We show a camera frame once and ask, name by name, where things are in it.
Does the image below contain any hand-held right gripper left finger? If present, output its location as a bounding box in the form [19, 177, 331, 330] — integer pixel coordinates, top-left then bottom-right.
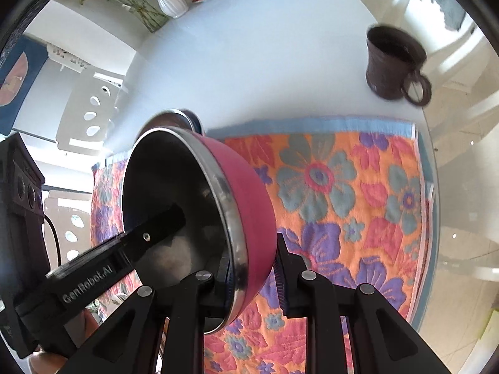
[58, 258, 235, 374]

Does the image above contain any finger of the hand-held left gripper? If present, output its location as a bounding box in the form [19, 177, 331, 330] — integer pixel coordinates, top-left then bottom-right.
[117, 206, 187, 261]

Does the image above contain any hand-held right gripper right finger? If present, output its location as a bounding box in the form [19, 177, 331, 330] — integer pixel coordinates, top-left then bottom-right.
[273, 233, 449, 374]

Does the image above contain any pink steel bowl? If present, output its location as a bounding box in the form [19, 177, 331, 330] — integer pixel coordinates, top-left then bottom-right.
[121, 127, 277, 336]

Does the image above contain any person's left hand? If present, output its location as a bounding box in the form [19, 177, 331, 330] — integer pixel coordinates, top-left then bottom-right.
[30, 309, 100, 374]

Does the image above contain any white chair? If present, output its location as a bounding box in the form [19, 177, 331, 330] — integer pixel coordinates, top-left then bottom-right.
[55, 68, 129, 156]
[43, 197, 94, 266]
[390, 0, 488, 98]

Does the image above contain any orange floral table mat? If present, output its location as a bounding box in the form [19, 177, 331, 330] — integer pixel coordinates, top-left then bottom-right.
[90, 115, 435, 374]

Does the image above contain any blue steel bowl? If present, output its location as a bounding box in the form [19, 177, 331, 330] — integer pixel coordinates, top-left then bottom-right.
[142, 108, 205, 137]

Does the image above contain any white ceramic vase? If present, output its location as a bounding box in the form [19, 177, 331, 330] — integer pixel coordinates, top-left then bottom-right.
[150, 0, 190, 19]

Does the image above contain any dark brown mug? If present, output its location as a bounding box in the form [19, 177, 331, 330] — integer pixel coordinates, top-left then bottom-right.
[364, 24, 433, 107]

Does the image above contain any black cable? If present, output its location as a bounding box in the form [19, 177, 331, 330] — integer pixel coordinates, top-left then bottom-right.
[44, 214, 63, 267]

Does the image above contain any blue wall hanging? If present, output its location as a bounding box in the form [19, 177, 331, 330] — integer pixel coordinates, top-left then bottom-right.
[0, 35, 49, 135]

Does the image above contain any white wall rack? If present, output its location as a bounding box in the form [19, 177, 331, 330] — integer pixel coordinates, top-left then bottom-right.
[47, 43, 92, 71]

